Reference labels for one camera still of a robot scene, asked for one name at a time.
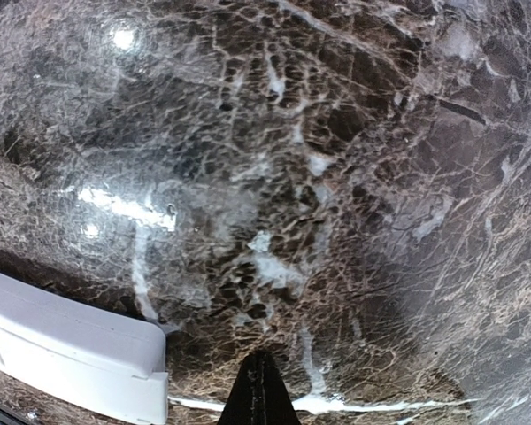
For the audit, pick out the white remote control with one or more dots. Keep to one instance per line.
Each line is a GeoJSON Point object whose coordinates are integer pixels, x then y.
{"type": "Point", "coordinates": [100, 361]}

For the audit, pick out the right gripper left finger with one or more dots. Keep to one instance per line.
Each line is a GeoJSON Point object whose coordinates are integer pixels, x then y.
{"type": "Point", "coordinates": [245, 402]}

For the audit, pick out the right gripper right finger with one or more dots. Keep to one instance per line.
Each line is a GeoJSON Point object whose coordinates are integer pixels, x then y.
{"type": "Point", "coordinates": [275, 404]}

